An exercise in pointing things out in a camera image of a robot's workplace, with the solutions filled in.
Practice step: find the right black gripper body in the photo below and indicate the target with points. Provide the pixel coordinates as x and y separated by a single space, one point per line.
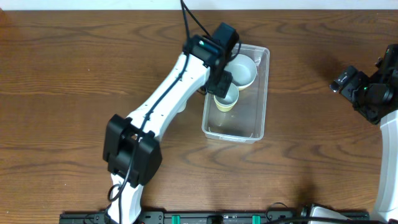
348 82

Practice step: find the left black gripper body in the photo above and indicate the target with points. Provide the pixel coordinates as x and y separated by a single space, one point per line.
219 85

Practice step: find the grey plastic bowl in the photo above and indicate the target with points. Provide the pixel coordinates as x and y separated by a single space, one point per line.
243 69

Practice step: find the yellow plastic bowl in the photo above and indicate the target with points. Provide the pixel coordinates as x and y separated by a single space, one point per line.
242 87

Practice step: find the grey-blue plastic cup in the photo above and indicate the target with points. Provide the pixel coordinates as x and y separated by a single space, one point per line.
231 96

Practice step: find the yellow plastic cup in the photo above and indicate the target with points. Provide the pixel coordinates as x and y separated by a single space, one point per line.
225 107

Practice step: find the white plastic cup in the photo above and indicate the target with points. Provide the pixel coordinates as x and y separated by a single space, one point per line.
182 108

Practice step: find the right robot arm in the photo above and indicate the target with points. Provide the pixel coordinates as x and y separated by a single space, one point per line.
385 208

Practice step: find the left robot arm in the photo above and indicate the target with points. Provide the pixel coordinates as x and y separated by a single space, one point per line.
132 143

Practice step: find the clear plastic container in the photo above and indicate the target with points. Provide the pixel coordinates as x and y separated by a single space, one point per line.
245 122

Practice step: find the black mounting rail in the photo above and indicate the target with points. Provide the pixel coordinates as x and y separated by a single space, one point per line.
181 218

